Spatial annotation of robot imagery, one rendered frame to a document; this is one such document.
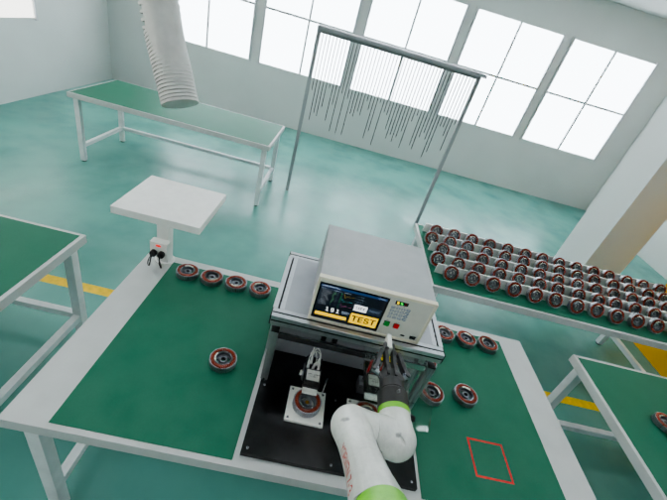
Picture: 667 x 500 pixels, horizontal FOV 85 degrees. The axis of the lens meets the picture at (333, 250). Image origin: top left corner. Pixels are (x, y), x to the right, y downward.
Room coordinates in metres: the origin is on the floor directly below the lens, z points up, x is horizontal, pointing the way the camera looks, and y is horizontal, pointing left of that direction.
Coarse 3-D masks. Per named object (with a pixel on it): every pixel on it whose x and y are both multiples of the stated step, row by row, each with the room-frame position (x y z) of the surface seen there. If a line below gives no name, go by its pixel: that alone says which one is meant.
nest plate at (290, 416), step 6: (294, 390) 0.95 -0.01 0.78; (288, 396) 0.92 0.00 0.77; (324, 396) 0.97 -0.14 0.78; (288, 402) 0.89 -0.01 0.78; (300, 402) 0.91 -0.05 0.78; (312, 402) 0.92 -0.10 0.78; (324, 402) 0.94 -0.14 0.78; (288, 408) 0.87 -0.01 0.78; (324, 408) 0.91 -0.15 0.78; (288, 414) 0.84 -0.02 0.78; (294, 414) 0.85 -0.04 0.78; (318, 414) 0.88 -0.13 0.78; (288, 420) 0.82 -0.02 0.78; (294, 420) 0.83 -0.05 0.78; (300, 420) 0.83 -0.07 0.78; (306, 420) 0.84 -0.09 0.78; (312, 420) 0.85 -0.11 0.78; (318, 420) 0.86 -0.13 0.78; (312, 426) 0.83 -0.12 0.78; (318, 426) 0.83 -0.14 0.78
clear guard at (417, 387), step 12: (372, 348) 1.02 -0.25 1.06; (372, 360) 0.96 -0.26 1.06; (408, 360) 1.01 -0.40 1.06; (420, 360) 1.03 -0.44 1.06; (420, 372) 0.97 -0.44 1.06; (372, 384) 0.86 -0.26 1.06; (408, 384) 0.90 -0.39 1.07; (420, 384) 0.92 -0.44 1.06; (372, 396) 0.81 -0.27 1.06; (408, 396) 0.85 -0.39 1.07; (420, 396) 0.87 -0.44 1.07; (372, 408) 0.79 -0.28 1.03; (420, 408) 0.83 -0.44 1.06; (420, 420) 0.80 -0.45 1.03
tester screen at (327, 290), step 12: (324, 288) 1.02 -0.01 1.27; (336, 288) 1.03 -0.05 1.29; (324, 300) 1.02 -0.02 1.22; (336, 300) 1.03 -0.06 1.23; (348, 300) 1.03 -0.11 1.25; (360, 300) 1.04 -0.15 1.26; (372, 300) 1.04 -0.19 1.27; (384, 300) 1.04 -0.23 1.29; (348, 312) 1.03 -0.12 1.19; (360, 312) 1.04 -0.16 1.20
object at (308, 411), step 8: (296, 392) 0.92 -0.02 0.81; (296, 400) 0.89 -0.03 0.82; (304, 400) 0.90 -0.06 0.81; (312, 400) 0.92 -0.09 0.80; (320, 400) 0.92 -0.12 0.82; (296, 408) 0.86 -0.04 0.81; (304, 408) 0.86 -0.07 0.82; (312, 408) 0.87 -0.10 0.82; (320, 408) 0.88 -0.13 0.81; (304, 416) 0.84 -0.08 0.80; (312, 416) 0.85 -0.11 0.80
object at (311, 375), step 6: (306, 360) 1.06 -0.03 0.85; (312, 366) 1.04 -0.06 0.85; (306, 372) 0.98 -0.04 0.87; (312, 372) 0.99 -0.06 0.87; (318, 372) 1.00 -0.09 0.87; (306, 378) 0.95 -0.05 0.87; (312, 378) 0.96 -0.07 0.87; (318, 378) 0.97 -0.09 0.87; (306, 384) 0.94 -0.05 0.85; (312, 384) 0.95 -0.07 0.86; (318, 384) 0.95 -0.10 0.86; (306, 390) 0.93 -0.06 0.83; (312, 390) 0.94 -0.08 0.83
